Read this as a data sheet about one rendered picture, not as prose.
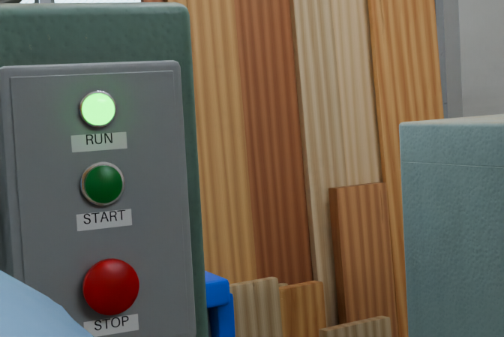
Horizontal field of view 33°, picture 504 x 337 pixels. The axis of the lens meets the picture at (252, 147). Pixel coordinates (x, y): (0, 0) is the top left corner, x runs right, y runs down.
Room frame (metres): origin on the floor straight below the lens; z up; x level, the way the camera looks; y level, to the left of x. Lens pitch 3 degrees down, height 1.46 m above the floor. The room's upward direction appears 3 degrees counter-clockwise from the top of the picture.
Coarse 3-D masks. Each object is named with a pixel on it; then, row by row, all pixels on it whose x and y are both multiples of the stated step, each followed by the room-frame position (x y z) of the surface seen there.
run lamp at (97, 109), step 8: (88, 96) 0.45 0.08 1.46; (96, 96) 0.45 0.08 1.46; (104, 96) 0.45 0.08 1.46; (80, 104) 0.45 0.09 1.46; (88, 104) 0.45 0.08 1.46; (96, 104) 0.45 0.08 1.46; (104, 104) 0.45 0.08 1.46; (112, 104) 0.45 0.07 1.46; (80, 112) 0.45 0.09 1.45; (88, 112) 0.45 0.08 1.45; (96, 112) 0.45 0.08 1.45; (104, 112) 0.45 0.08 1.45; (112, 112) 0.45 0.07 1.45; (88, 120) 0.45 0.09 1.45; (96, 120) 0.45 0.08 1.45; (104, 120) 0.45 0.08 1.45; (112, 120) 0.46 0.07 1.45
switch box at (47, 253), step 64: (64, 64) 0.45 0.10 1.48; (128, 64) 0.47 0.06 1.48; (0, 128) 0.44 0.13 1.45; (64, 128) 0.45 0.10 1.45; (128, 128) 0.46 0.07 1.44; (0, 192) 0.46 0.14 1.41; (64, 192) 0.45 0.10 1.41; (128, 192) 0.46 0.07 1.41; (0, 256) 0.48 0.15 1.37; (64, 256) 0.45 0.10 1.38; (128, 256) 0.46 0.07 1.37; (192, 320) 0.48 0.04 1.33
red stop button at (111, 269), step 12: (96, 264) 0.45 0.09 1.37; (108, 264) 0.45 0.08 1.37; (120, 264) 0.45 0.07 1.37; (96, 276) 0.44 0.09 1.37; (108, 276) 0.45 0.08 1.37; (120, 276) 0.45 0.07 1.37; (132, 276) 0.45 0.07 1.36; (84, 288) 0.44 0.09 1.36; (96, 288) 0.44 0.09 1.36; (108, 288) 0.44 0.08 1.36; (120, 288) 0.45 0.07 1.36; (132, 288) 0.45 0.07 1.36; (96, 300) 0.44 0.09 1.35; (108, 300) 0.44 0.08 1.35; (120, 300) 0.45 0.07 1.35; (132, 300) 0.45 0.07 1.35; (108, 312) 0.45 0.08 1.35; (120, 312) 0.45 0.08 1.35
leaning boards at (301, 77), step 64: (192, 0) 2.01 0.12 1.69; (256, 0) 2.14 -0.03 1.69; (320, 0) 2.21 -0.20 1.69; (384, 0) 2.30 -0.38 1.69; (256, 64) 2.12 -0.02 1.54; (320, 64) 2.19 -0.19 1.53; (384, 64) 2.28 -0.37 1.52; (256, 128) 2.11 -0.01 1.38; (320, 128) 2.17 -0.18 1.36; (384, 128) 2.26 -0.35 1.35; (256, 192) 2.09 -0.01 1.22; (320, 192) 2.16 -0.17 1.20; (384, 192) 2.17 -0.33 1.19; (256, 256) 2.08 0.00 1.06; (320, 256) 2.14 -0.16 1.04; (384, 256) 2.16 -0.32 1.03; (256, 320) 1.88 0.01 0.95; (320, 320) 2.00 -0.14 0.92; (384, 320) 2.01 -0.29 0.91
